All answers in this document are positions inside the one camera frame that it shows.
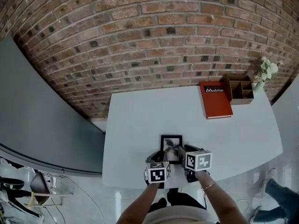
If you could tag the person's beige top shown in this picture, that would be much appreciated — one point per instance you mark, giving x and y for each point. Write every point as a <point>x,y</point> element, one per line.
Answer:
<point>177,216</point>

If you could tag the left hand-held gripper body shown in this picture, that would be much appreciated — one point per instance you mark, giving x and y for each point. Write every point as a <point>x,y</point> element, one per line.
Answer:
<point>156,174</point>

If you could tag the white desk with drawers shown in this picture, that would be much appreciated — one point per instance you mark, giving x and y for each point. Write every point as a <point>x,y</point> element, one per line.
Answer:
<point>144,115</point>

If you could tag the brown wooden organizer box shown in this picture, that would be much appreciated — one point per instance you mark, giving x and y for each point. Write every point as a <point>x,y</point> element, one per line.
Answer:
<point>243,100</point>

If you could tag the white flower bouquet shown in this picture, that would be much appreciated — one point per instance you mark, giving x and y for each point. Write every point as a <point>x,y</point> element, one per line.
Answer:
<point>268,69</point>

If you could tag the person's left forearm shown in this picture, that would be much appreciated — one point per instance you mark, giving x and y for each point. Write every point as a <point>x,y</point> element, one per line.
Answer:
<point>140,206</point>

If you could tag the grey refrigerator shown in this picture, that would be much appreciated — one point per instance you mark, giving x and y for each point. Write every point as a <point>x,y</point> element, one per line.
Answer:
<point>46,113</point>

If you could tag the wooden chair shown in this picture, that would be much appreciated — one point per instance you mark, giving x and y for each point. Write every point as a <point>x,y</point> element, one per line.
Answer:
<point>39,185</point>

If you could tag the person's black trousers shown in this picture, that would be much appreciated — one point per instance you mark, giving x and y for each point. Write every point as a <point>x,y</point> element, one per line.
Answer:
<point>177,197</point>

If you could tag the red hardcover book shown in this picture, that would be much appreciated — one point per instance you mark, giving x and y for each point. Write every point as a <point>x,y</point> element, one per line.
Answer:
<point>216,101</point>

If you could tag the pale green vase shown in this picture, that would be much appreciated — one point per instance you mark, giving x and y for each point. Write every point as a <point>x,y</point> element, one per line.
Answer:
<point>259,86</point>

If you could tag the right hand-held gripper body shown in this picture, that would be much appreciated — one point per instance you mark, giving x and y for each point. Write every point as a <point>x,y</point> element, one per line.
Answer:
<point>198,161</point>

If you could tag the black picture frame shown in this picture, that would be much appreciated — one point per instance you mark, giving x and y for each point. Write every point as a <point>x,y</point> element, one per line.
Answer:
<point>171,142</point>

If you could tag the black round stool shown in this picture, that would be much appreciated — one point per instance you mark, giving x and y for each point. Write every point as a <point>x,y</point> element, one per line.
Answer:
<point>11,183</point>

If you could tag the person's right forearm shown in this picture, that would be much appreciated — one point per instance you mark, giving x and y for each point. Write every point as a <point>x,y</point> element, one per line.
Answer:
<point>222,204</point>

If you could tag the white tall cabinet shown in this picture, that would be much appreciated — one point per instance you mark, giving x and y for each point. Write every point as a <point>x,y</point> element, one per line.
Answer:
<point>288,113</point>

